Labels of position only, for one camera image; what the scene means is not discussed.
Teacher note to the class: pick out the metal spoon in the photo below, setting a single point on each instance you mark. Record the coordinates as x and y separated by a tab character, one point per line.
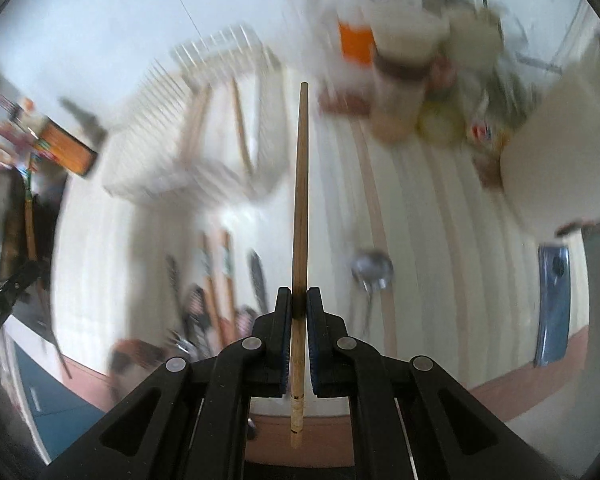
371	266

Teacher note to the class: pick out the wooden chopstick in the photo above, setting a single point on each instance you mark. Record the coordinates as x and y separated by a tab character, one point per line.
228	280
300	200
241	125
196	120
211	285

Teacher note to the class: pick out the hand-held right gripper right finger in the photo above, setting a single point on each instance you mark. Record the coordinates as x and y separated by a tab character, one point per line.
314	350

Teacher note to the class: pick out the white box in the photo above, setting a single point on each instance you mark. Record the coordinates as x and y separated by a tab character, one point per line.
560	150

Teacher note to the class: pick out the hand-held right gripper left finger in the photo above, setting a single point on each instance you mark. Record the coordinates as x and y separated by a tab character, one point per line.
281	345

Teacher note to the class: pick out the yellow jar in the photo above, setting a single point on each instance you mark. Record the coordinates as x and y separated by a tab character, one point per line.
441	122

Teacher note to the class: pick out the white dish rack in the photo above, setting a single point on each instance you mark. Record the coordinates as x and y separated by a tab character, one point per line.
150	140

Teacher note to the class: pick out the orange and black box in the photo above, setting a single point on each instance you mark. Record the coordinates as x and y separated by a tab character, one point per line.
67	147

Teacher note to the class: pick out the bottle with orange label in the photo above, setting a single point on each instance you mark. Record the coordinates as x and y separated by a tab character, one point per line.
355	42

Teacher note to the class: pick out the black utensil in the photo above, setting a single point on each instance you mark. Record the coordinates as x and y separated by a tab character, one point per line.
258	280
180	285

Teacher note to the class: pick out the beige jar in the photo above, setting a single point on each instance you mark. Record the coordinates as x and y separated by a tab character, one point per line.
472	40

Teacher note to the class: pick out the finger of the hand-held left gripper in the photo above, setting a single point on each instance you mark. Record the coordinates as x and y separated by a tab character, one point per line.
7	290

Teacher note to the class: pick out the blue flat case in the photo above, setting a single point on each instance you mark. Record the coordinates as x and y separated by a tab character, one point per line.
554	305

